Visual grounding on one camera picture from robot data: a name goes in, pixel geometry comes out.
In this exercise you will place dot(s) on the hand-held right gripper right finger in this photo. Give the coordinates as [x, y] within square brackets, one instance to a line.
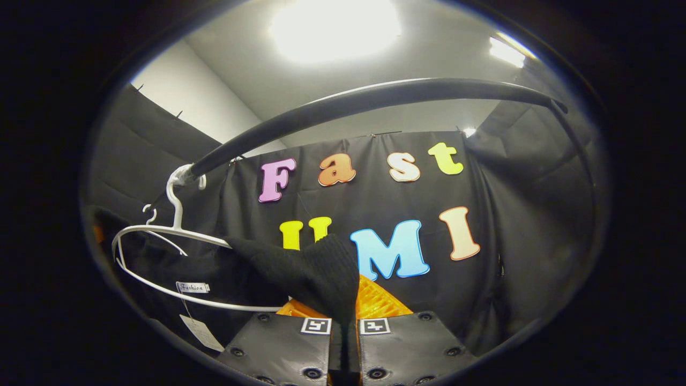
[407, 343]

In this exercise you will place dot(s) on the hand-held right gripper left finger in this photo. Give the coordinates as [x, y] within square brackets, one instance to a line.
[284, 348]

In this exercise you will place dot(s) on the black knit garment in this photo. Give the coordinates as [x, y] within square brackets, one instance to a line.
[316, 273]

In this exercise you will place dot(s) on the white clothes hanger with label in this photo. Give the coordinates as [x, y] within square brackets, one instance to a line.
[178, 214]

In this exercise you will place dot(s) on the black clothes rack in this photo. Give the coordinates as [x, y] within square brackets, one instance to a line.
[375, 99]

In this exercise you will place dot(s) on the white paper hang tag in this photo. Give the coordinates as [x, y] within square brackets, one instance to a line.
[203, 333]

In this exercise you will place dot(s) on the black backdrop cloth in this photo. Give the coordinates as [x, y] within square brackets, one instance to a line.
[509, 187]

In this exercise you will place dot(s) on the small ceiling light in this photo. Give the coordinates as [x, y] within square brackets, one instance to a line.
[469, 132]

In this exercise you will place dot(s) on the rectangular ceiling light panel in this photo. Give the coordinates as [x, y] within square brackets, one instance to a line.
[506, 51]

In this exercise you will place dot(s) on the large round ceiling light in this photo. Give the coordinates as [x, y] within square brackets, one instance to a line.
[335, 29]

